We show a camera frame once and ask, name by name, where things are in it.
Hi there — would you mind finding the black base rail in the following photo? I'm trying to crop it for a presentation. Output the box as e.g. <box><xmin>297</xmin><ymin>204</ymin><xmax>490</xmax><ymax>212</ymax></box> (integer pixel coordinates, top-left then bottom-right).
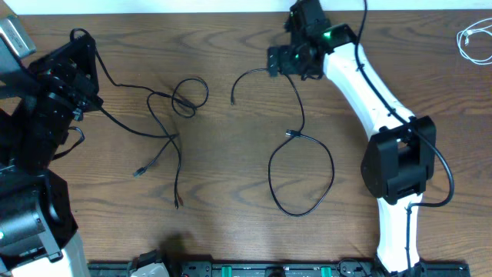
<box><xmin>88</xmin><ymin>251</ymin><xmax>471</xmax><ymax>277</ymax></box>

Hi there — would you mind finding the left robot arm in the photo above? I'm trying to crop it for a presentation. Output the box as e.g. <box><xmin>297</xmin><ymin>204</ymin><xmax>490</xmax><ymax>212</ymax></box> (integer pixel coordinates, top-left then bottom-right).
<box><xmin>1</xmin><ymin>34</ymin><xmax>103</xmax><ymax>276</ymax></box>

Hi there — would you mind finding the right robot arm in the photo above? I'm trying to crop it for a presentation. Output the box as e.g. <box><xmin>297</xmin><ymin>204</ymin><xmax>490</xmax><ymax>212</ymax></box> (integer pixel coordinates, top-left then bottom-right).
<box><xmin>267</xmin><ymin>1</ymin><xmax>437</xmax><ymax>276</ymax></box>

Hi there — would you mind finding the white usb cable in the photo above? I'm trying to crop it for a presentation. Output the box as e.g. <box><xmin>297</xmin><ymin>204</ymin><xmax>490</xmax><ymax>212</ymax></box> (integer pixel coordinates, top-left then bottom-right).
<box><xmin>455</xmin><ymin>16</ymin><xmax>492</xmax><ymax>66</ymax></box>

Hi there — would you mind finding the black usb cable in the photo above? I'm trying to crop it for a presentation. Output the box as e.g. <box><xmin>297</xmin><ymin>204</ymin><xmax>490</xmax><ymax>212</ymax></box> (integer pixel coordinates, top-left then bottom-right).
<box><xmin>229</xmin><ymin>67</ymin><xmax>336</xmax><ymax>218</ymax></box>
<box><xmin>68</xmin><ymin>27</ymin><xmax>210</xmax><ymax>210</ymax></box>

